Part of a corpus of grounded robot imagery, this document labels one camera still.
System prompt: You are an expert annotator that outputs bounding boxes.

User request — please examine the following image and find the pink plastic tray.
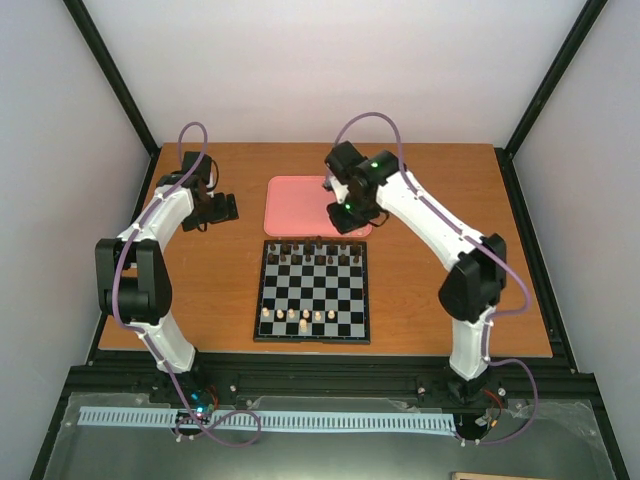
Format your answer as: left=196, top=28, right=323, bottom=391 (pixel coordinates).
left=264, top=176, right=373, bottom=238

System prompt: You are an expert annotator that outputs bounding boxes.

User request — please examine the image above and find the black white chess board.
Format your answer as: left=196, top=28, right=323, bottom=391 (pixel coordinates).
left=253, top=237, right=371, bottom=345

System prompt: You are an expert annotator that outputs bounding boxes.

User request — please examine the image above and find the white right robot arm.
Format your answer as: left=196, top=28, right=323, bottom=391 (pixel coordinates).
left=324, top=141, right=506, bottom=405

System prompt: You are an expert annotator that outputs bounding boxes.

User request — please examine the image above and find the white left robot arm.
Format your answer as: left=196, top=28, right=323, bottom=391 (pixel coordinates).
left=95, top=151, right=239, bottom=403

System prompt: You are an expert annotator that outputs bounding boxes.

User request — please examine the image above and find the black aluminium frame post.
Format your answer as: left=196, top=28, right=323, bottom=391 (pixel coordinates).
left=62, top=0, right=156, bottom=151

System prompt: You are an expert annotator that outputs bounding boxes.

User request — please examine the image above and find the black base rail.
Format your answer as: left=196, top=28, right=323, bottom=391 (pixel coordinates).
left=59, top=351, right=604, bottom=412

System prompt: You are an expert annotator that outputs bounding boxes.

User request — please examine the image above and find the light blue cable duct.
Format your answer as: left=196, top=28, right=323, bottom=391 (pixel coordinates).
left=77, top=406, right=456, bottom=436

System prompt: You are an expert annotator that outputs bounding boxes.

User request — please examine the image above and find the black right frame post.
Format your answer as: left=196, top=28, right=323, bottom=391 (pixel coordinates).
left=502, top=0, right=609, bottom=156

